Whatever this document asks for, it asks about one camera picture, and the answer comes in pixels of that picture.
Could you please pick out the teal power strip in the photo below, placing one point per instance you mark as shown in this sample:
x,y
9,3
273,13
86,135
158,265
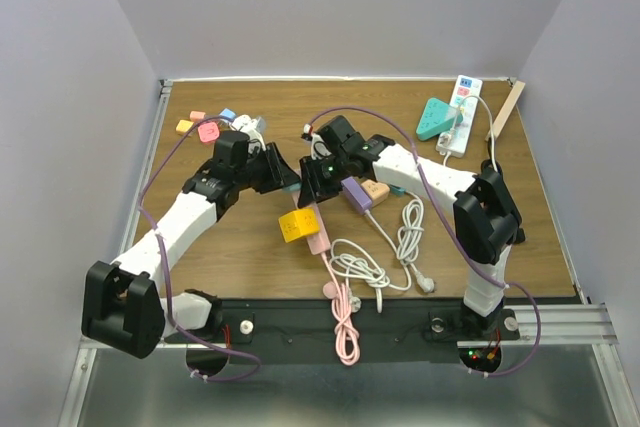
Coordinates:
x,y
398,191

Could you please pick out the small yellow cube adapter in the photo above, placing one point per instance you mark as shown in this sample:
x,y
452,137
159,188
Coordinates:
x,y
184,127

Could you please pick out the wooden stick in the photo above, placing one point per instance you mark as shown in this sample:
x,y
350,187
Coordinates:
x,y
506,110

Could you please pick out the pink power strip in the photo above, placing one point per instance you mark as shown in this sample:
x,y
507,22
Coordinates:
x,y
320,242

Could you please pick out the red pink cube adapter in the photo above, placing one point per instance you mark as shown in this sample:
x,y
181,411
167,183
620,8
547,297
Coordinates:
x,y
208,132

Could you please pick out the white cube adapter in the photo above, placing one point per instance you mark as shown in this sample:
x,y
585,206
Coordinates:
x,y
242,123

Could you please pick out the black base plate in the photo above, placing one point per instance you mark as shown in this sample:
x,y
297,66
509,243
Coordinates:
x,y
306,331

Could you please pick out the green triangular power strip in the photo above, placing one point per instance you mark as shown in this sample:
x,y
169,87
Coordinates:
x,y
437,117

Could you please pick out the purple power strip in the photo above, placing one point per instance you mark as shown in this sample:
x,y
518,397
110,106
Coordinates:
x,y
356,195

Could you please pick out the peach cube plug adapter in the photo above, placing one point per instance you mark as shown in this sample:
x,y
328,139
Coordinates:
x,y
377,192

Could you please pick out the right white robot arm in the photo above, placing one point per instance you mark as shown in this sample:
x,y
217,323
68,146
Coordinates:
x,y
476,209

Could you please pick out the yellow cube plug adapter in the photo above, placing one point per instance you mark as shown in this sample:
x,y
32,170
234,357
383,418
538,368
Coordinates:
x,y
298,224

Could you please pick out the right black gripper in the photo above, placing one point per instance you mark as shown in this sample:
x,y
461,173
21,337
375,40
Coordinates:
x,y
313,189

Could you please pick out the light blue cube adapter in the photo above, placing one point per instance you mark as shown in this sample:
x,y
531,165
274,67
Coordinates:
x,y
227,115

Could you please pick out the small pink cube adapter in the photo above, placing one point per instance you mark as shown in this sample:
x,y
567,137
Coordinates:
x,y
197,116

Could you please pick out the teal cube plug adapter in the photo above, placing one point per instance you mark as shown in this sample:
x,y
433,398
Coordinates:
x,y
292,189

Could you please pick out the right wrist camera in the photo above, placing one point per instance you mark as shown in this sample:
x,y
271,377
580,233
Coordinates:
x,y
318,148

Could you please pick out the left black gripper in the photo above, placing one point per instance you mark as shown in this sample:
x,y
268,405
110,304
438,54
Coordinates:
x,y
279,173

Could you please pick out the white multicolour power strip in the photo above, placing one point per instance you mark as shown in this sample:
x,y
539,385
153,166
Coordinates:
x,y
464,101

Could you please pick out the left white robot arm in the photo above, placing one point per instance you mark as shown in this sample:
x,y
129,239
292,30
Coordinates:
x,y
128,303

